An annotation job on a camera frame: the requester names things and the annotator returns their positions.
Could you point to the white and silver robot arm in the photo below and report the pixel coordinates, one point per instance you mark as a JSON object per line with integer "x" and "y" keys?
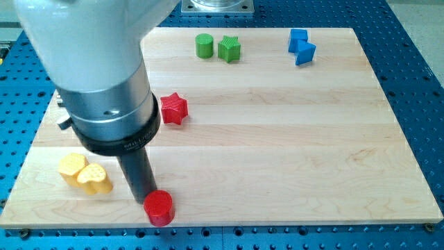
{"x": 91, "y": 51}

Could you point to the red star block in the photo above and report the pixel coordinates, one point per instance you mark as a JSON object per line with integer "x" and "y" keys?
{"x": 174, "y": 109}

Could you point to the light wooden board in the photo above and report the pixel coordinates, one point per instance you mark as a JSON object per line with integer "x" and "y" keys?
{"x": 267, "y": 142}

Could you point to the green star block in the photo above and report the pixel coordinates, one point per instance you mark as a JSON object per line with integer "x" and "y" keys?
{"x": 229, "y": 48}

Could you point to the green cylinder block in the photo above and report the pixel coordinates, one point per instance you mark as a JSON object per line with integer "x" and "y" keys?
{"x": 204, "y": 45}

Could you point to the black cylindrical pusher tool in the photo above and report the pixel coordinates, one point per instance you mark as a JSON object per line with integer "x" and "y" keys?
{"x": 137, "y": 169}

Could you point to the red cylinder block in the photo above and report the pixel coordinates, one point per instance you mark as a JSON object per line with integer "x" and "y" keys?
{"x": 159, "y": 208}

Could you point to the blue angled block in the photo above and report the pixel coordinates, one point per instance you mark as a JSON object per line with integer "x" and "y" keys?
{"x": 304, "y": 52}

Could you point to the blue cube block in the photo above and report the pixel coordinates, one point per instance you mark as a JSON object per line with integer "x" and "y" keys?
{"x": 296, "y": 35}

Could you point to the yellow heart block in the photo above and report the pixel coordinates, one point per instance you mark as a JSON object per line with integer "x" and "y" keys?
{"x": 93, "y": 179}

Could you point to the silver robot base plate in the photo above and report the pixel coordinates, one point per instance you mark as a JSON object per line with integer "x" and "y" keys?
{"x": 217, "y": 7}

